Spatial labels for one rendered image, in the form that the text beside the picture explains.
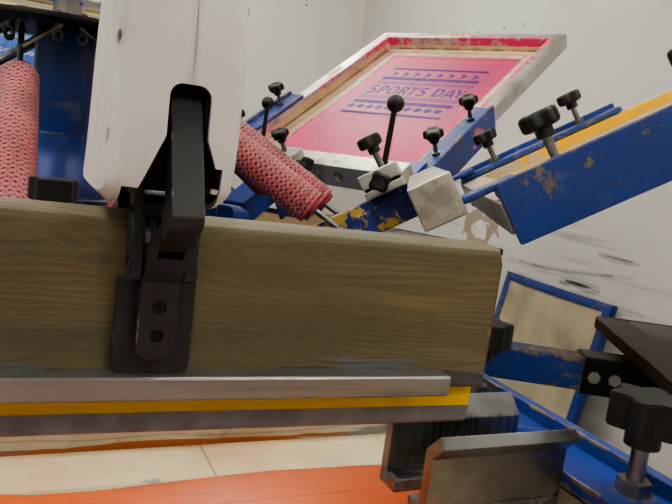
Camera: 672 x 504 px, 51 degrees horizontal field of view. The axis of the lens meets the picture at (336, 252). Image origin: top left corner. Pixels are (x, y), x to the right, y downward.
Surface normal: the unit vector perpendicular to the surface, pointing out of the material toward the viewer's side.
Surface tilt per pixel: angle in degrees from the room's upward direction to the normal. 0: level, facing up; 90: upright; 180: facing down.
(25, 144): 45
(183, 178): 61
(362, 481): 0
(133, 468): 0
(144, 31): 85
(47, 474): 0
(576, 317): 80
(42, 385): 90
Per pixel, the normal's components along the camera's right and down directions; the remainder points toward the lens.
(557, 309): -0.88, -0.22
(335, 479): 0.12, -0.98
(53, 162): 0.30, -0.30
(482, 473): 0.40, 0.18
